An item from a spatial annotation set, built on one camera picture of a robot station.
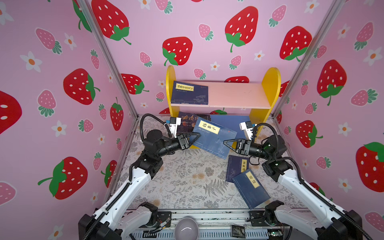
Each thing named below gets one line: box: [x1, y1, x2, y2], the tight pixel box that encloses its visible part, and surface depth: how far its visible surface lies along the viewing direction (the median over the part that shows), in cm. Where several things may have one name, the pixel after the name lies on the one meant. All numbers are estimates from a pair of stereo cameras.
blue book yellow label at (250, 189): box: [231, 168, 271, 210], surface depth 83 cm
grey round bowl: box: [174, 217, 199, 240], surface depth 71 cm
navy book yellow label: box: [171, 80, 209, 105], surface depth 75 cm
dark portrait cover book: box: [176, 111, 211, 134], surface depth 96 cm
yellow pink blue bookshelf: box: [166, 66, 282, 131], surface depth 75 cm
